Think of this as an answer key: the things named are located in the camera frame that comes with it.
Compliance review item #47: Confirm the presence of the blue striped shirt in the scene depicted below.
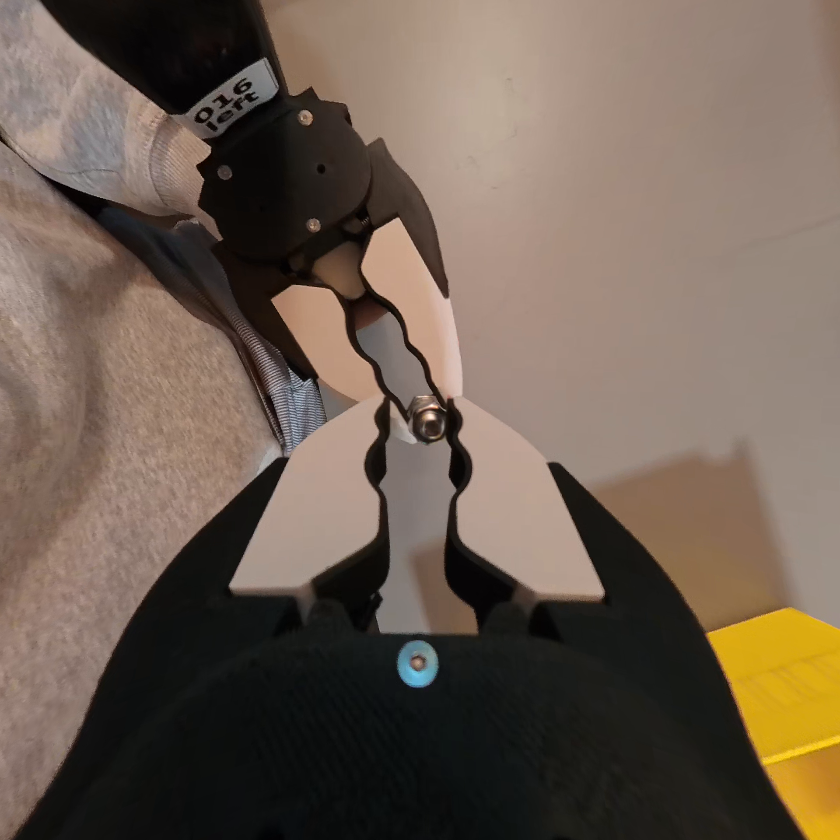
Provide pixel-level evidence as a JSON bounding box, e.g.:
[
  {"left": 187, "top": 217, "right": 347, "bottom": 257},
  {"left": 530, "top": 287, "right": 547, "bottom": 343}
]
[{"left": 98, "top": 203, "right": 326, "bottom": 454}]

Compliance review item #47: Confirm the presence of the person's left forearm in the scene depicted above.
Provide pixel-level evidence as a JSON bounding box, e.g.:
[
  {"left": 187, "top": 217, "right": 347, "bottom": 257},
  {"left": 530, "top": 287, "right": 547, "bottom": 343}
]
[{"left": 0, "top": 0, "right": 212, "bottom": 219}]

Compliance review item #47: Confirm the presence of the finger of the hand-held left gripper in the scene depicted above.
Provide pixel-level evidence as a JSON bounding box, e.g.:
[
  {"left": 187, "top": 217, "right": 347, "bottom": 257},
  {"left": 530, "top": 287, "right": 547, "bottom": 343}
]
[
  {"left": 357, "top": 218, "right": 464, "bottom": 403},
  {"left": 271, "top": 282, "right": 399, "bottom": 403}
]

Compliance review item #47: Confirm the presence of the yellow plastic bin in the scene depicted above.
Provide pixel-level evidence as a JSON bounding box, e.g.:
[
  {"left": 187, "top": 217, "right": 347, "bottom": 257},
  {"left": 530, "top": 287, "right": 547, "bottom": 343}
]
[{"left": 705, "top": 607, "right": 840, "bottom": 840}]

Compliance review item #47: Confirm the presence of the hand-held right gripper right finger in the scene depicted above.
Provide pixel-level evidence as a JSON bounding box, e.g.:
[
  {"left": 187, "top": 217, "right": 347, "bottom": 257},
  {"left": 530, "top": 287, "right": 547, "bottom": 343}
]
[{"left": 443, "top": 395, "right": 606, "bottom": 619}]

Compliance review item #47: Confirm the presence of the person's grey sweatshirt torso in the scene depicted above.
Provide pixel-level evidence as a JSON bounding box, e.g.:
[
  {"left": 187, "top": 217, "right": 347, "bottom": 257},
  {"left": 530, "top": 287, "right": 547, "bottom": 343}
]
[{"left": 0, "top": 141, "right": 290, "bottom": 840}]

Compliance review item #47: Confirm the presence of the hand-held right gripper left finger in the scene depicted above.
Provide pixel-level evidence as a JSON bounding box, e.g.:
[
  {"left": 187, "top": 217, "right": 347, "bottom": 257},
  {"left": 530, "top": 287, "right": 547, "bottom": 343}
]
[{"left": 228, "top": 395, "right": 395, "bottom": 616}]

